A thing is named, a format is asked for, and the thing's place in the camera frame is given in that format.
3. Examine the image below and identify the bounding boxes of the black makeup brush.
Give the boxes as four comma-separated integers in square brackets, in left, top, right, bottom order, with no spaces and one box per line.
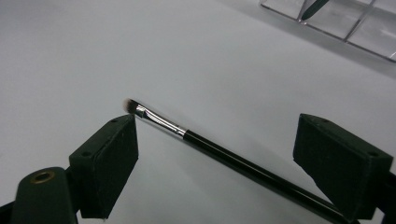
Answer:
[123,97,362,224]

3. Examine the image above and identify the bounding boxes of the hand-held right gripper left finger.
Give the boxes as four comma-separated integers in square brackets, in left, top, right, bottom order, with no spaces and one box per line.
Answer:
[68,113,140,219]

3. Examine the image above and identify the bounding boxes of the dark striped pencil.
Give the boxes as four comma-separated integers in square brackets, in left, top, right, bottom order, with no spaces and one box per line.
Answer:
[300,0,332,22]

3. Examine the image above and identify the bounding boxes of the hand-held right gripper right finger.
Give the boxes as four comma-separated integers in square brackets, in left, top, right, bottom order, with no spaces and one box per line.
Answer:
[292,113,394,223]

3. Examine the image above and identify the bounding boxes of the clear acrylic organizer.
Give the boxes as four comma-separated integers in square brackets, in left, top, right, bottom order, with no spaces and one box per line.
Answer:
[259,0,396,63]

